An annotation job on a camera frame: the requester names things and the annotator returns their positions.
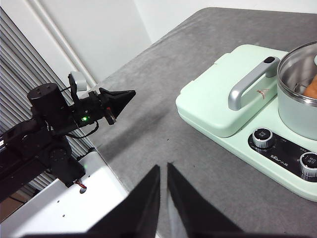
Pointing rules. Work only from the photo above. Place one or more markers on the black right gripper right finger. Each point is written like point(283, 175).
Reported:
point(198, 218)

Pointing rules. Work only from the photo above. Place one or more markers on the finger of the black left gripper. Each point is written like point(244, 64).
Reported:
point(119, 104)
point(116, 90)

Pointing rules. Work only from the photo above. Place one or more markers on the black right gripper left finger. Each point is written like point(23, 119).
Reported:
point(133, 218)

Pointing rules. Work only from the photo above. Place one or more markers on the brown potato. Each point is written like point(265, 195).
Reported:
point(312, 89)

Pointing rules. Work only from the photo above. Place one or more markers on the mint green breakfast machine base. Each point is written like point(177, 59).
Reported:
point(237, 148)

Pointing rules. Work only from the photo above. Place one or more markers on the grey ribbed shutter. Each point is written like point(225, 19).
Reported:
point(19, 62)

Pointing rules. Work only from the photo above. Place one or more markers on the mint green hinged grill cover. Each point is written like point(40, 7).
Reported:
point(205, 99)

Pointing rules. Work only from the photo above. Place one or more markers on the silver control knob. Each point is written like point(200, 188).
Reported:
point(309, 165)
point(262, 137)

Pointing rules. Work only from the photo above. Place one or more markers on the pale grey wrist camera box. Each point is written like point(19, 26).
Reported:
point(80, 81)

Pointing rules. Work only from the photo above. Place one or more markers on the white wall trunking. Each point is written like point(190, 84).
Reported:
point(62, 42)

